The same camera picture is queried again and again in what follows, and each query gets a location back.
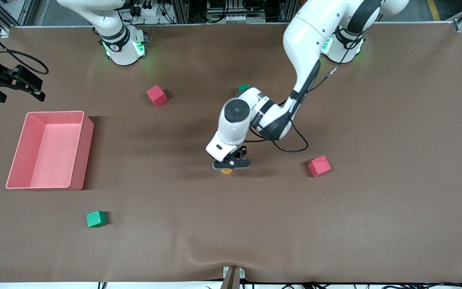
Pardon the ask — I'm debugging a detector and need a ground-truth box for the pink plastic bin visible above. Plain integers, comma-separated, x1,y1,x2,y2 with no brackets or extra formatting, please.
6,111,94,191

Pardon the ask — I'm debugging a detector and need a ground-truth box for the metal table clamp bracket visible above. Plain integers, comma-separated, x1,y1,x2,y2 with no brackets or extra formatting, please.
220,266,246,289

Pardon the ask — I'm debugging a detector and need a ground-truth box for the pink foam cube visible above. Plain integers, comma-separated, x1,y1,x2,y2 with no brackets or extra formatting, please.
146,84,168,108
308,155,332,178

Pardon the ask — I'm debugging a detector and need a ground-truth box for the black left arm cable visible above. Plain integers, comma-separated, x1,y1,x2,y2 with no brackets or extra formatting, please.
243,32,366,153

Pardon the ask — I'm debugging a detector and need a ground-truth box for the white power strip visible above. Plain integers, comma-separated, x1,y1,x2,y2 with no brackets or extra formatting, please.
133,2,159,16

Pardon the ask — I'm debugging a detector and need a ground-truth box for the brown table cover sheet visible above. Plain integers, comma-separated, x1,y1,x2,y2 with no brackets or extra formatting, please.
0,22,462,283

